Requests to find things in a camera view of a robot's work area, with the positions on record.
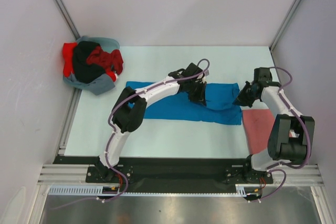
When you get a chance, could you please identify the grey plastic basket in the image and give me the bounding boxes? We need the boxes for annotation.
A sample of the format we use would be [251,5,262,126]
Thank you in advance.
[63,36,120,89]

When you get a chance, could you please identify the aluminium corner post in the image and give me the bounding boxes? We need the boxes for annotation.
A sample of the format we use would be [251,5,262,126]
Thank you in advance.
[53,0,80,39]
[269,0,303,54]

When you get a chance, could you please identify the grey t-shirt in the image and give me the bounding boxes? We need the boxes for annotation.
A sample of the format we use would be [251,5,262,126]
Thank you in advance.
[76,73,115,95]

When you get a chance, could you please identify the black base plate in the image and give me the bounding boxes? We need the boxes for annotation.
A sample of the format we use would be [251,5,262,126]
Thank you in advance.
[53,156,273,194]

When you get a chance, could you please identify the aluminium corner post left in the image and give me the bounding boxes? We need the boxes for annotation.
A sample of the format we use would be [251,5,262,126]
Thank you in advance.
[53,0,80,39]

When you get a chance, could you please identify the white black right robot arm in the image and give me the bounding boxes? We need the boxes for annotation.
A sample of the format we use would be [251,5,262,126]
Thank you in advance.
[233,67,315,183]

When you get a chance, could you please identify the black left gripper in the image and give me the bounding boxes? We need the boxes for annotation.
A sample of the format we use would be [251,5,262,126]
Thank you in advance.
[186,81,206,108]

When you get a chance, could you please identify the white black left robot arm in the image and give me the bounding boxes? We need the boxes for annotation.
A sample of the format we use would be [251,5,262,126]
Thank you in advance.
[94,59,210,182]

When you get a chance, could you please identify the dark red t-shirt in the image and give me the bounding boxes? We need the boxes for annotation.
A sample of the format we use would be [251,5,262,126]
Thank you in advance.
[86,46,124,81]

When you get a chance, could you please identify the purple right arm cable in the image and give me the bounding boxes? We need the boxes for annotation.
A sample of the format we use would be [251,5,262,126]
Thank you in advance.
[267,66,312,169]

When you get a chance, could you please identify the white slotted cable duct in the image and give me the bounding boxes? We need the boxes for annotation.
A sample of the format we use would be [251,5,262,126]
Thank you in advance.
[48,185,260,197]

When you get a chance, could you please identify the bright red t-shirt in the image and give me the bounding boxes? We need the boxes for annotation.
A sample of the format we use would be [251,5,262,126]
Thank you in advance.
[62,42,77,77]

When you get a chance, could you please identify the aluminium corner post right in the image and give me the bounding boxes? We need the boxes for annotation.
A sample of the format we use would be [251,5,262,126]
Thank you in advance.
[269,0,303,54]

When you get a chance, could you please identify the folded pink t-shirt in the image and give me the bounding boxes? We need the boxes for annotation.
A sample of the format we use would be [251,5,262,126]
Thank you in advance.
[242,109,275,154]

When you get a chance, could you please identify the aluminium front rail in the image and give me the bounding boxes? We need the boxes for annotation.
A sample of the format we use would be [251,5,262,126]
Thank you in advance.
[38,164,324,186]

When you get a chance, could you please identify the blue t-shirt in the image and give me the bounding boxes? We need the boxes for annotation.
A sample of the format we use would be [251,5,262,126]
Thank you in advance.
[125,81,242,125]

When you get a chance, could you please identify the black t-shirt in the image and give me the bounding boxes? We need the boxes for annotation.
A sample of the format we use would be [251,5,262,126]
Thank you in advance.
[72,41,106,83]

